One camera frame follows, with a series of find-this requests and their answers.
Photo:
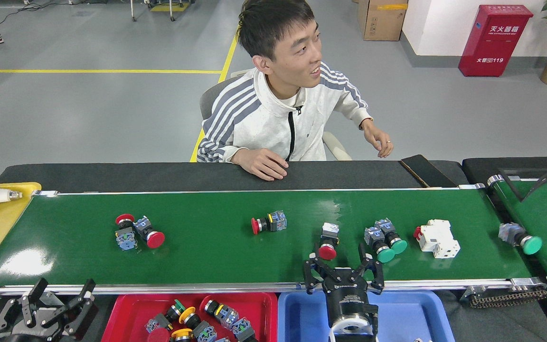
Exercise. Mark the cardboard box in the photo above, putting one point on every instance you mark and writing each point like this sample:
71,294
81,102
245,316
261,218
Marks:
382,20

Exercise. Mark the yellow mushroom push button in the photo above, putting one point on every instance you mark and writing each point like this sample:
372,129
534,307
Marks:
182,333
187,314

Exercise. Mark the person's left hand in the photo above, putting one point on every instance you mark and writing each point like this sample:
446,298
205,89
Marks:
378,137

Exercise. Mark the black smartphone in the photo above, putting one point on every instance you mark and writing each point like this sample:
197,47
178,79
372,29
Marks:
425,171

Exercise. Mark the red plastic tray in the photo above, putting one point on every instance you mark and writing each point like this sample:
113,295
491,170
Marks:
126,313

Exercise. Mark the person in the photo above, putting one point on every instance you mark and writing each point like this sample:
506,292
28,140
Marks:
264,123

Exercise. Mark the white wheeled stand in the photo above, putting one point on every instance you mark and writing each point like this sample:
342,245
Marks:
171,9

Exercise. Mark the red fire extinguisher cabinet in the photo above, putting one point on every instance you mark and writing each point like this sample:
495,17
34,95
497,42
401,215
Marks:
494,42

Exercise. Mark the white circuit breaker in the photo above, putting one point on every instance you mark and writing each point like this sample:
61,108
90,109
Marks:
439,240

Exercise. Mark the person's right hand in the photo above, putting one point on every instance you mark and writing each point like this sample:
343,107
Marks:
261,164

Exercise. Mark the blue plastic tray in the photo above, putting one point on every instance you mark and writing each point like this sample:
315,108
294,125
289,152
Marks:
411,318

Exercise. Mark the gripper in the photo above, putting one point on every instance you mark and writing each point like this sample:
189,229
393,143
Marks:
50,330
352,301

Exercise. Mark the long green conveyor belt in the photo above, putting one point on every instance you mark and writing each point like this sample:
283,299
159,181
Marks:
216,256

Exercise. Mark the green mushroom push button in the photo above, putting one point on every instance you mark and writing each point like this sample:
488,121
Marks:
532,245
386,255
174,311
399,246
242,328

